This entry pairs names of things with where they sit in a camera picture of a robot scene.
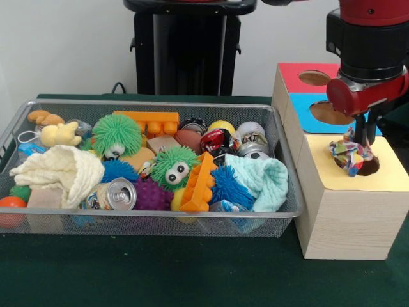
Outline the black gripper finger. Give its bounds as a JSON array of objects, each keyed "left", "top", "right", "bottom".
[
  {"left": 366, "top": 110, "right": 378, "bottom": 148},
  {"left": 355, "top": 113, "right": 366, "bottom": 145}
]

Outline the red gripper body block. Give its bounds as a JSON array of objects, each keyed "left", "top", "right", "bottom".
[{"left": 326, "top": 74, "right": 409, "bottom": 118}]

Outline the wooden box with three holes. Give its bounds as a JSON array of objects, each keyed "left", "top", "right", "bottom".
[{"left": 270, "top": 62, "right": 409, "bottom": 260}]

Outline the shallow mesh bin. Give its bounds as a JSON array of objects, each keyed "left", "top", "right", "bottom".
[{"left": 0, "top": 98, "right": 305, "bottom": 239}]

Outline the mint cloth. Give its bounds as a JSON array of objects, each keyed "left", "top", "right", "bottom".
[{"left": 223, "top": 153, "right": 289, "bottom": 214}]

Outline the yellow ball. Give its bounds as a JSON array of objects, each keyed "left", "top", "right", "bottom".
[{"left": 207, "top": 120, "right": 236, "bottom": 135}]

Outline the orange toy brick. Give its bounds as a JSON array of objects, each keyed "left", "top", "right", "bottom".
[{"left": 178, "top": 150, "right": 219, "bottom": 213}]

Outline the green spiky ball with eyes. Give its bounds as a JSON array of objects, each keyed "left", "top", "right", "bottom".
[
  {"left": 150, "top": 145, "right": 201, "bottom": 193},
  {"left": 91, "top": 114, "right": 143, "bottom": 160}
]

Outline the purple spiky ball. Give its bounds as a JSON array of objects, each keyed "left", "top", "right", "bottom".
[{"left": 132, "top": 177, "right": 175, "bottom": 212}]

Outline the blue spiky ball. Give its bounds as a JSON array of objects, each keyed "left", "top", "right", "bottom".
[{"left": 101, "top": 159, "right": 140, "bottom": 185}]

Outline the crushed drink can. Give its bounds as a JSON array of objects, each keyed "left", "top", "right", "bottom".
[{"left": 79, "top": 177, "right": 137, "bottom": 211}]

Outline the dark green table cloth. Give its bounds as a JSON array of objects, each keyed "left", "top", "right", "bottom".
[{"left": 0, "top": 93, "right": 409, "bottom": 307}]

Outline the cream cloth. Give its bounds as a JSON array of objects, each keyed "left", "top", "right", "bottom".
[{"left": 8, "top": 144, "right": 105, "bottom": 210}]

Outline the orange-red ball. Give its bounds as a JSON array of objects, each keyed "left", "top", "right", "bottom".
[{"left": 0, "top": 196, "right": 28, "bottom": 228}]

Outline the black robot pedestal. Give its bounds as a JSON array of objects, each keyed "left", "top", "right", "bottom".
[{"left": 123, "top": 0, "right": 258, "bottom": 96}]

